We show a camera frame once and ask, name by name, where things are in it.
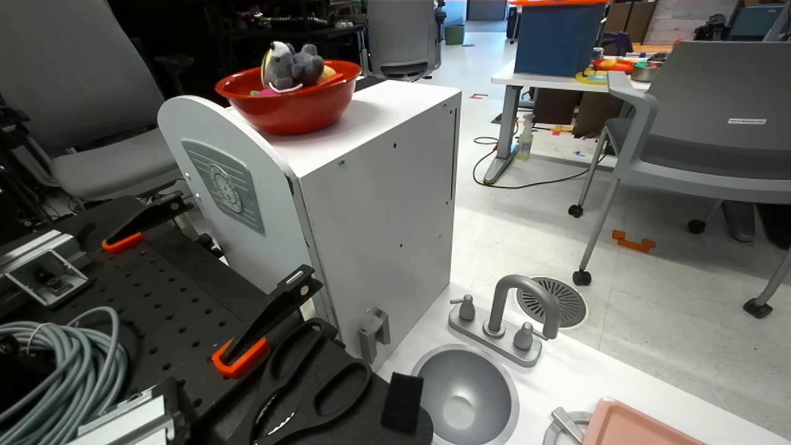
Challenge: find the grey chair left background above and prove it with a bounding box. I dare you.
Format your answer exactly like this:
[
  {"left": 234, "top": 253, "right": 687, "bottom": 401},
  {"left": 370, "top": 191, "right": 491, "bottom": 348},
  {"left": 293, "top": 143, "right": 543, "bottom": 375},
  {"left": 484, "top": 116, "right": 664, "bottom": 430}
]
[{"left": 0, "top": 0, "right": 180, "bottom": 200}]

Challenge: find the white toy kitchen cabinet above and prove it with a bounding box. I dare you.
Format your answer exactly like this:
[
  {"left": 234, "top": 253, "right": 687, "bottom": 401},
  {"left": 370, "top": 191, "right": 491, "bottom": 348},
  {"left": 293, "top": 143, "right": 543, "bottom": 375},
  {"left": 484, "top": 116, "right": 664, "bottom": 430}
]
[{"left": 159, "top": 82, "right": 463, "bottom": 367}]

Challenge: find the black floor cable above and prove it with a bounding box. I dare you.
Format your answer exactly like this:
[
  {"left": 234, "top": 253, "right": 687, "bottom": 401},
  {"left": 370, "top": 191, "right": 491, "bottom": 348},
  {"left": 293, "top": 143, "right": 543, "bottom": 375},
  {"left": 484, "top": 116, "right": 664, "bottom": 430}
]
[{"left": 470, "top": 133, "right": 595, "bottom": 194}]

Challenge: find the red plastic bowl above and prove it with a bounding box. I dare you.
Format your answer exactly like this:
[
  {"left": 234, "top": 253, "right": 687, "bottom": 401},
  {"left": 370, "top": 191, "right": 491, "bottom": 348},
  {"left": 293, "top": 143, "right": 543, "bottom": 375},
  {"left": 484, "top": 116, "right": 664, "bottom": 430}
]
[{"left": 214, "top": 60, "right": 361, "bottom": 137}]

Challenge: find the white desk table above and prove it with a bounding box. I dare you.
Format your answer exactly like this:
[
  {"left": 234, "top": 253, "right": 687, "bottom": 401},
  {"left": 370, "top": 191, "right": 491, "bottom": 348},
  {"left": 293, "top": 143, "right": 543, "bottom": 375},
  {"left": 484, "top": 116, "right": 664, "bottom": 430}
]
[{"left": 480, "top": 70, "right": 662, "bottom": 187}]

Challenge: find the pink tray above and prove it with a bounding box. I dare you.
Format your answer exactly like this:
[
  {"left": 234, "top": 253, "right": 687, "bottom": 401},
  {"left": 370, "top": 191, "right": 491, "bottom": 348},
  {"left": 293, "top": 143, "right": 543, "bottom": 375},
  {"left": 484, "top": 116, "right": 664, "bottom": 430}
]
[{"left": 583, "top": 401, "right": 705, "bottom": 445}]

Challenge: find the black perforated table plate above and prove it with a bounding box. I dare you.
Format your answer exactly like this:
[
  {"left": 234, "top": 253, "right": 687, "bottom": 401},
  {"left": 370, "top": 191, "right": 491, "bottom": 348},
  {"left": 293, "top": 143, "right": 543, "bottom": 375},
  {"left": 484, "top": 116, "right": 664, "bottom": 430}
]
[{"left": 43, "top": 200, "right": 298, "bottom": 417}]

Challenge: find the near black orange clamp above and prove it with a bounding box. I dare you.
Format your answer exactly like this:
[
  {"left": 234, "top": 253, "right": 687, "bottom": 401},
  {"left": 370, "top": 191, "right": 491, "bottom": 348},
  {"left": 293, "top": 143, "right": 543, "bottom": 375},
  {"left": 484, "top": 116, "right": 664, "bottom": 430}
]
[{"left": 211, "top": 265, "right": 322, "bottom": 379}]

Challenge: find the grey toy faucet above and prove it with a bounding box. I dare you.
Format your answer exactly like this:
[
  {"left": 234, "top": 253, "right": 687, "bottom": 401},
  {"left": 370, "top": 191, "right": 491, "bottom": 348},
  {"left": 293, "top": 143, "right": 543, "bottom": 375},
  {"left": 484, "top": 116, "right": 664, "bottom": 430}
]
[{"left": 447, "top": 275, "right": 559, "bottom": 368}]

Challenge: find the orange floor tape marker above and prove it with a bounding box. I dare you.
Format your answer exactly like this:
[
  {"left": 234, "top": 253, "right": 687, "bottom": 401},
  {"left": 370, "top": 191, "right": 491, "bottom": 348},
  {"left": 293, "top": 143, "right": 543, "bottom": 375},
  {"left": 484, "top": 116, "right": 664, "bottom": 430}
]
[{"left": 610, "top": 231, "right": 657, "bottom": 254}]

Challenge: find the grey office chair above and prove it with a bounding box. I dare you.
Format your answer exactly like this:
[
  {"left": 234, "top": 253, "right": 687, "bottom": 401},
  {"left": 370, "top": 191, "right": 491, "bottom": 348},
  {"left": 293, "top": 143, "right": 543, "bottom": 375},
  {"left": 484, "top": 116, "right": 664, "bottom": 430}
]
[{"left": 572, "top": 40, "right": 791, "bottom": 285}]

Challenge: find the black sponge block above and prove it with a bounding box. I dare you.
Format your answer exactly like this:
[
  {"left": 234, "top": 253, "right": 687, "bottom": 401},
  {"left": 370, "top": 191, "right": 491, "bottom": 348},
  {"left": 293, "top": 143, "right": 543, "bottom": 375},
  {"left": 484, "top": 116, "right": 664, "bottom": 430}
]
[{"left": 380, "top": 373, "right": 423, "bottom": 433}]

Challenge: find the far black orange clamp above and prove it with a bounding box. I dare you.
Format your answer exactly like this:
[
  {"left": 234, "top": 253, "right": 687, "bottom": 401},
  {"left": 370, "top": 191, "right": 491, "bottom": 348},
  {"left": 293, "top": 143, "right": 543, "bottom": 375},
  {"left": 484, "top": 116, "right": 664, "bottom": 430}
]
[{"left": 102, "top": 194, "right": 191, "bottom": 254}]

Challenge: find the black orange clamp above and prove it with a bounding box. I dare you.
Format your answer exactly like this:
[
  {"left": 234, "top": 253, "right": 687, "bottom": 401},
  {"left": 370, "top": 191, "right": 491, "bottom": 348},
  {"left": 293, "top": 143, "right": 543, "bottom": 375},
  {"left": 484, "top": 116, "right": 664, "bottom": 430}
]
[
  {"left": 211, "top": 265, "right": 322, "bottom": 379},
  {"left": 102, "top": 194, "right": 191, "bottom": 254}
]

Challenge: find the blue storage bin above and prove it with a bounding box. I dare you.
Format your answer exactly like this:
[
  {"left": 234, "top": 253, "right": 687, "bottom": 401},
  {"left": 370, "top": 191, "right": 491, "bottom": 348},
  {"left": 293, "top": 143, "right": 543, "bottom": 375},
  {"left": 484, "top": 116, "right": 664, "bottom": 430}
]
[{"left": 515, "top": 0, "right": 606, "bottom": 77}]

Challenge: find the grey coiled cable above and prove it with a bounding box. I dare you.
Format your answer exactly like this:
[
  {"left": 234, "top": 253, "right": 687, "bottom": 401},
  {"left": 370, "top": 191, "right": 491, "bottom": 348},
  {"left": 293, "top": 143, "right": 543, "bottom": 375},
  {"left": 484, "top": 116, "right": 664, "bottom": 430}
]
[{"left": 0, "top": 305, "right": 132, "bottom": 445}]

